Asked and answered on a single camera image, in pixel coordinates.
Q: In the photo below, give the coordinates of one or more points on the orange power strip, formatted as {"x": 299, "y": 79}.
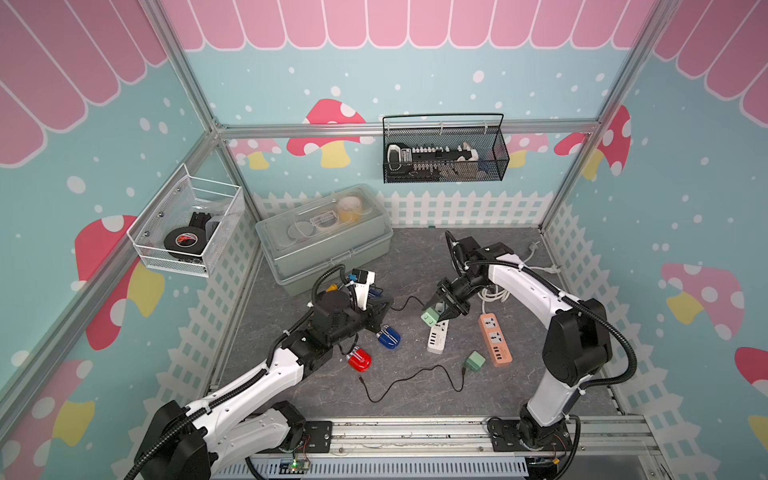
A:
{"x": 495, "y": 340}

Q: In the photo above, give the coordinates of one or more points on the white wire wall basket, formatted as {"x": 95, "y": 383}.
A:
{"x": 187, "y": 200}

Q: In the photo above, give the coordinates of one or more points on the black wire mesh basket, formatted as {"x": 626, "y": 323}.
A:
{"x": 480, "y": 131}

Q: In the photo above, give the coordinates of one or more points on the black socket bit holder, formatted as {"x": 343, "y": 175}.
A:
{"x": 430, "y": 160}

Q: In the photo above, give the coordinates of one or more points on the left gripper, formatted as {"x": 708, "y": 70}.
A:
{"x": 376, "y": 313}

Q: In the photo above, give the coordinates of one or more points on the clear plastic storage box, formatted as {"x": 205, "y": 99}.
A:
{"x": 350, "y": 227}

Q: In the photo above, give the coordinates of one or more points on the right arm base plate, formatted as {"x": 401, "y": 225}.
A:
{"x": 515, "y": 435}

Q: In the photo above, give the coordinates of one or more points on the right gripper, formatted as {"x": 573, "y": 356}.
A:
{"x": 453, "y": 309}

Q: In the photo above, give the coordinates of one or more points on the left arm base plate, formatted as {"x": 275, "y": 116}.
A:
{"x": 309, "y": 437}

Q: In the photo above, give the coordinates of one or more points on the white power strip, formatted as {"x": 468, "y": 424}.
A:
{"x": 437, "y": 337}

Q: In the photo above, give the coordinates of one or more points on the black tape roll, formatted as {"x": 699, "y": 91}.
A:
{"x": 186, "y": 243}

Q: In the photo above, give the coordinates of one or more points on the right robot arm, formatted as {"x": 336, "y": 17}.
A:
{"x": 582, "y": 349}

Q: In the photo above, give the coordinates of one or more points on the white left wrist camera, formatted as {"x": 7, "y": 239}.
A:
{"x": 361, "y": 282}

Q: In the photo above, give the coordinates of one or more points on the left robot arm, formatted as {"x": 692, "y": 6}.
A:
{"x": 199, "y": 439}

